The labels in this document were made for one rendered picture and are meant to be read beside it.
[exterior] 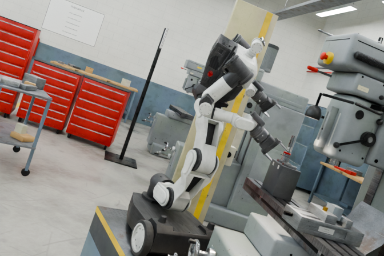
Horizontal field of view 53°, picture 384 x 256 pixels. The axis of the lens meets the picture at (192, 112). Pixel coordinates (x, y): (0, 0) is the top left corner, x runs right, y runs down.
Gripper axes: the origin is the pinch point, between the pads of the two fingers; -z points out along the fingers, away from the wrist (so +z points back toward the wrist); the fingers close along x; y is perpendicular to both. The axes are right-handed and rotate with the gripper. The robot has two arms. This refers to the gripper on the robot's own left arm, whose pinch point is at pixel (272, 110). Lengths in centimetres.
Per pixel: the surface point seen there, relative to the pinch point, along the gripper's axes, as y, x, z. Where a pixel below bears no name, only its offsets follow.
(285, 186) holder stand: -63, -4, -14
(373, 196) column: -71, 33, -43
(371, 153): -80, 51, -8
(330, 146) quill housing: -81, 39, 8
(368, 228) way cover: -89, 26, -43
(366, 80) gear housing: -68, 69, 20
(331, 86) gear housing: -56, 53, 21
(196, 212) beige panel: 17, -133, -53
